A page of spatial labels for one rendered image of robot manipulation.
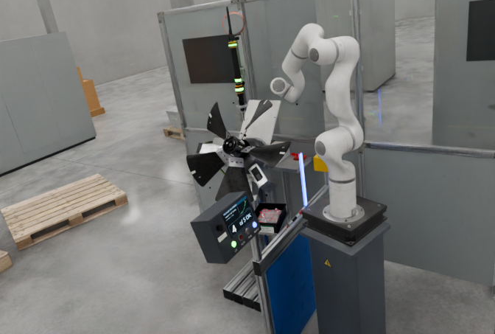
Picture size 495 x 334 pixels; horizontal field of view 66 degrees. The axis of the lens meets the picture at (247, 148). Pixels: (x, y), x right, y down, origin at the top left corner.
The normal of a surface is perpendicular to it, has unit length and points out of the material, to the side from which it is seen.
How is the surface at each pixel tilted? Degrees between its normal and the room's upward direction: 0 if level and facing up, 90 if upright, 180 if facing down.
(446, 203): 90
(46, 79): 90
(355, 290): 90
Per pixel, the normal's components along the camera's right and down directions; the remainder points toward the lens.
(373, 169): -0.56, 0.37
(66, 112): 0.81, 0.08
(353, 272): -0.08, 0.36
